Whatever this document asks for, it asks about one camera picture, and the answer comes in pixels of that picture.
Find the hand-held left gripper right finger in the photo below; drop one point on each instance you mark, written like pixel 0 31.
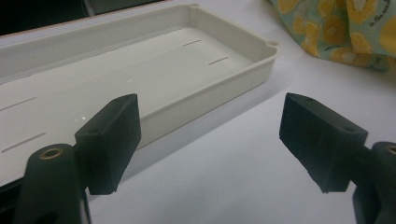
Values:
pixel 320 143

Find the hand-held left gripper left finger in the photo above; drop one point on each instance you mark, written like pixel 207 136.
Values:
pixel 109 143

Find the white plastic tray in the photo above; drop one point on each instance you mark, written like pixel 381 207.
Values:
pixel 155 71

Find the lemon print cloth bag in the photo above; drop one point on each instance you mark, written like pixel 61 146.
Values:
pixel 342 28

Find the white paper table sheet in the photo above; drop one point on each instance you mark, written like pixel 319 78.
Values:
pixel 249 174

